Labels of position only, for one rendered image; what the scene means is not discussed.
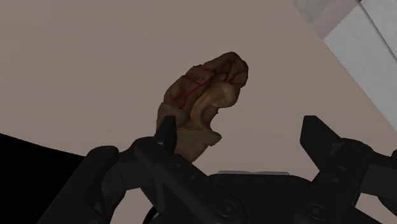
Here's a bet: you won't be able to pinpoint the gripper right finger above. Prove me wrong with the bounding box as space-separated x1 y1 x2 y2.
291 115 397 224

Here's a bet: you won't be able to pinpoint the brown lumpy figure red lines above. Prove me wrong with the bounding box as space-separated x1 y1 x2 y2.
156 52 249 164

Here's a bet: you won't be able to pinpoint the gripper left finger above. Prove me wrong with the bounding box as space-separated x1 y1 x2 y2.
37 115 247 224

